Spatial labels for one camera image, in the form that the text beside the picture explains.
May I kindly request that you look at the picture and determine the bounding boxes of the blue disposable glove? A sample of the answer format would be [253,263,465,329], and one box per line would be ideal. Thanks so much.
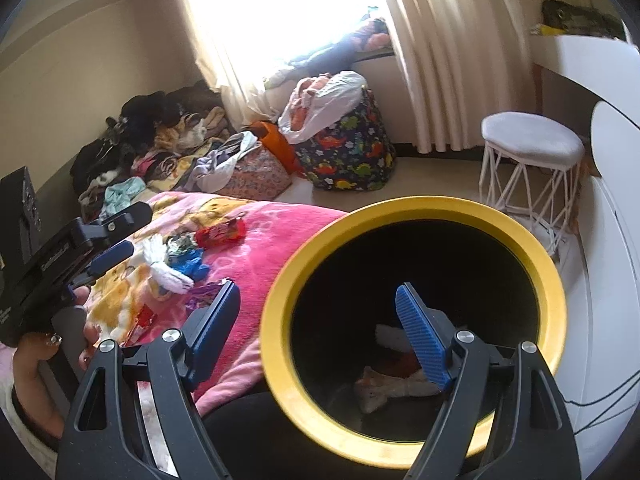
[167,248,210,282]

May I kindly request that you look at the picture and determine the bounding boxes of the white plastic bag with clothes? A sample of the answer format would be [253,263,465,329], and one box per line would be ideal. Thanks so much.
[278,70,368,145]

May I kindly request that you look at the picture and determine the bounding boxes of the yellow rimmed black trash bin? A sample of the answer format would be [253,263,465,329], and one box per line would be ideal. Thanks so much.
[260,196,566,469]

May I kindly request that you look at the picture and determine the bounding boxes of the clothes on window sill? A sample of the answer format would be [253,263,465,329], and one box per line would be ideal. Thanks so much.
[264,18,395,90]

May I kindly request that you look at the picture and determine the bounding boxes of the white foam fruit net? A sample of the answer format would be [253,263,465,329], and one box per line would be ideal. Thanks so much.
[142,234,194,295]

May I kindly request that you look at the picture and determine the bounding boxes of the orange bag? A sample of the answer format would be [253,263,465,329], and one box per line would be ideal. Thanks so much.
[247,122,302,174]

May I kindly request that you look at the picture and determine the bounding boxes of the pink cartoon fleece blanket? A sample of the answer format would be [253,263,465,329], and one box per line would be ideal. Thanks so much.
[86,192,342,415]

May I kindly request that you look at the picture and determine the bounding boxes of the small red packet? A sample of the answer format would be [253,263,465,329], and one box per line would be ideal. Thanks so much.
[122,306,157,347]

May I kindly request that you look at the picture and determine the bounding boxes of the red snack wrapper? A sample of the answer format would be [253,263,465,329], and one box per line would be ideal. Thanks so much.
[194,218,247,249]

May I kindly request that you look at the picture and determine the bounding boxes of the green patterned snack wrapper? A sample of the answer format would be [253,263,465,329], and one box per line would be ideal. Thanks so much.
[165,232,198,259]

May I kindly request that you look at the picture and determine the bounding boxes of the cream window curtain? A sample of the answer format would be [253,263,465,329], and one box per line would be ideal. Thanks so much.
[178,0,533,154]

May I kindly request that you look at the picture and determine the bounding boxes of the pile of clothes on bed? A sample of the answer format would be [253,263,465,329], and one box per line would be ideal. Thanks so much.
[70,81,234,221]

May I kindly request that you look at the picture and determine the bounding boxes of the floral fabric bag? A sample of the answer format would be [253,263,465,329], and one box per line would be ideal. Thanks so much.
[217,143,292,200]

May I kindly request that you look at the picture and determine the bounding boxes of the white wire stool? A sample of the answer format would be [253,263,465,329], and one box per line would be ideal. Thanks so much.
[478,112,585,259]

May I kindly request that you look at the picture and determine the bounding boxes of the dinosaur print laundry basket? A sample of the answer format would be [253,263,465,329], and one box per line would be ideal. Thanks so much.
[293,87,396,192]

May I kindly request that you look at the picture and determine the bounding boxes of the person left hand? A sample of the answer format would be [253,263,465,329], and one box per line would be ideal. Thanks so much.
[12,285,104,441]

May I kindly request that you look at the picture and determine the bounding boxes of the white desk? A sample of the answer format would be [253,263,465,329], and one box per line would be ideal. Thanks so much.
[529,35,640,126]

